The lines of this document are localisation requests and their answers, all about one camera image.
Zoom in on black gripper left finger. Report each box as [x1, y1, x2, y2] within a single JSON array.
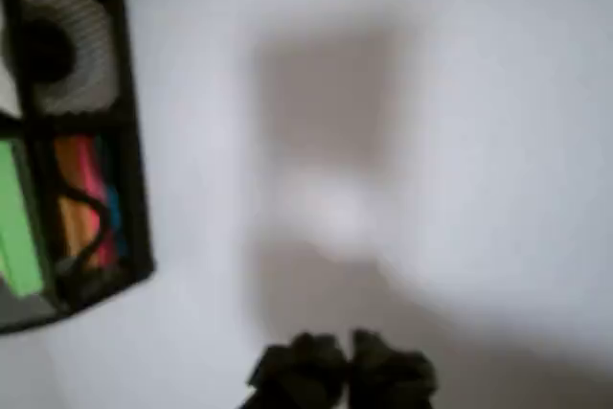
[[246, 330, 353, 409]]

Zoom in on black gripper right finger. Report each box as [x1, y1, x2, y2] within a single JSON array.
[[351, 327, 440, 409]]

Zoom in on blue sticky flags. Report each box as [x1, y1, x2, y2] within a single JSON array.
[[103, 183, 129, 260]]

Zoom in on orange sticky flags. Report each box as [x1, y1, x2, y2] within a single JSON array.
[[52, 134, 104, 264]]

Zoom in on black mesh desk organizer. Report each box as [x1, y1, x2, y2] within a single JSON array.
[[0, 0, 157, 336]]

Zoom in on green sticky note pad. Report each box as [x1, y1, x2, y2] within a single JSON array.
[[0, 138, 44, 298]]

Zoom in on grey tape roll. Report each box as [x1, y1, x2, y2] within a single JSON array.
[[16, 0, 121, 116]]

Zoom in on thin black cord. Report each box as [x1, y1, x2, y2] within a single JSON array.
[[56, 182, 116, 281]]

